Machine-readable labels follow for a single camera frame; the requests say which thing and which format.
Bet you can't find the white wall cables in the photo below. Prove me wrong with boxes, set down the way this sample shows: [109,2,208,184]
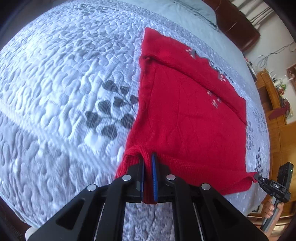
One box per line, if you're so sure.
[255,41,296,70]

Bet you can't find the dark wooden headboard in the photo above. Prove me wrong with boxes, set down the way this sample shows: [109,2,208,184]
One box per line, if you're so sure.
[204,0,260,52]

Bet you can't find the dark red hanging cloth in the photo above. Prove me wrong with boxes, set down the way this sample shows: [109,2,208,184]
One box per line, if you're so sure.
[268,98,290,120]

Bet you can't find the grey floral quilted bedspread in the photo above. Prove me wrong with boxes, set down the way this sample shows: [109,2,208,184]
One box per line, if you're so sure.
[1,1,270,230]

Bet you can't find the person's right hand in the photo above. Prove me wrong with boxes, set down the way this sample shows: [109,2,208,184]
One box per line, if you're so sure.
[262,198,284,237]

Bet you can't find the wooden cabinet desk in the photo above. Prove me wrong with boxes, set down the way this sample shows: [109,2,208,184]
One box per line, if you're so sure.
[256,70,295,237]

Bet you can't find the red knitted sweater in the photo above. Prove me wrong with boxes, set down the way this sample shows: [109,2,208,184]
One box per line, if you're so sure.
[116,28,254,204]

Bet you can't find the grey-blue pillow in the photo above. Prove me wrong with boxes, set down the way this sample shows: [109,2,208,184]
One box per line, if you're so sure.
[162,0,220,31]

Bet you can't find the clutter on wooden shelf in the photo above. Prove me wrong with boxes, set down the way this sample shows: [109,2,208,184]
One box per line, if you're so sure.
[269,70,295,112]

